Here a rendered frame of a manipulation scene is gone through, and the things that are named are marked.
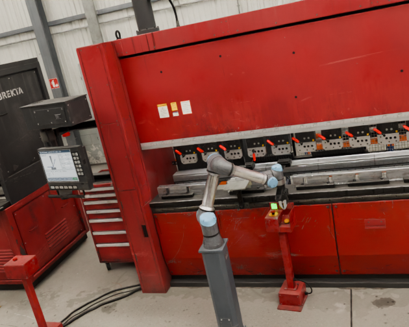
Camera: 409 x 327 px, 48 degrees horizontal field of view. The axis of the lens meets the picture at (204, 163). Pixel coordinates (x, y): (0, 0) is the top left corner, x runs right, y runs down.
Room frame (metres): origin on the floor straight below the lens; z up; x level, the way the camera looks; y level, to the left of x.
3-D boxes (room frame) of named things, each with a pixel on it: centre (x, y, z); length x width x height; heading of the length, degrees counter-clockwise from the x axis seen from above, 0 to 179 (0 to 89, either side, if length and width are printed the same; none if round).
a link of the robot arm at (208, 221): (3.01, 0.06, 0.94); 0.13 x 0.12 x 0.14; 8
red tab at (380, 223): (3.17, -1.18, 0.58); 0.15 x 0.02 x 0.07; 69
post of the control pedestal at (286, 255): (3.28, -0.49, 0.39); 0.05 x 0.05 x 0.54; 61
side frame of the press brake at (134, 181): (4.21, 0.56, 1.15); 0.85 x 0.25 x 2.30; 159
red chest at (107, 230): (4.56, 0.98, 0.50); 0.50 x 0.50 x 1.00; 69
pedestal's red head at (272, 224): (3.28, -0.49, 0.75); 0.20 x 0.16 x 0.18; 61
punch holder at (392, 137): (3.26, -1.38, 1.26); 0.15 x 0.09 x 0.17; 69
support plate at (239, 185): (3.55, -0.23, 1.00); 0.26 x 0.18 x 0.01; 159
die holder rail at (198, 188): (3.89, 0.22, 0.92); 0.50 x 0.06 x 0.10; 69
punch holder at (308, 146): (3.48, -0.82, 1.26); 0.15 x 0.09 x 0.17; 69
